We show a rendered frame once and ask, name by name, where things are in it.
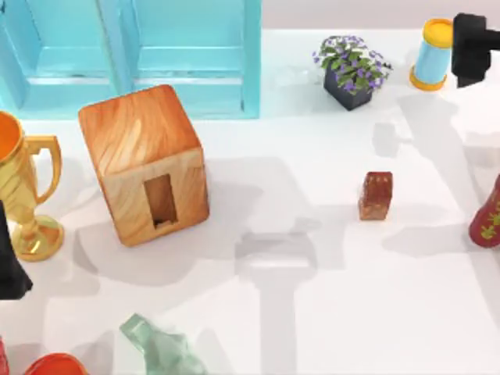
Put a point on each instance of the purple flower plant pot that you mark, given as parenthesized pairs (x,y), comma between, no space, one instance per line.
(349,84)

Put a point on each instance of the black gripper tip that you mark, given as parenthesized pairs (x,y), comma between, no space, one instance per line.
(9,269)

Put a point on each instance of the red orange cup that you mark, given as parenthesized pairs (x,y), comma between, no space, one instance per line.
(54,366)

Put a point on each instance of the pale green glass bottle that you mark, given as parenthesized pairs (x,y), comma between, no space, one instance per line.
(164,351)

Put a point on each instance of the brown bread piece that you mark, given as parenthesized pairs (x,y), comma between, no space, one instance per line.
(375,197)

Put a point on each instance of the gold trophy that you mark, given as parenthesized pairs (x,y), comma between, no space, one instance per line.
(19,183)

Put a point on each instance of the dark red object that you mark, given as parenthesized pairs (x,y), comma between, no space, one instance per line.
(3,357)

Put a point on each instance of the blue and yellow can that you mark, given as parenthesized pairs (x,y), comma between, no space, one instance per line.
(431,58)

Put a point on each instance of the red bottle with green print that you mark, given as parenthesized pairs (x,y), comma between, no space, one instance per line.
(486,224)

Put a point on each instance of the wooden box with slot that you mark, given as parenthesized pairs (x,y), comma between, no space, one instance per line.
(133,133)

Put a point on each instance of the black angular object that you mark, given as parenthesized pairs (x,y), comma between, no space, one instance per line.
(468,47)

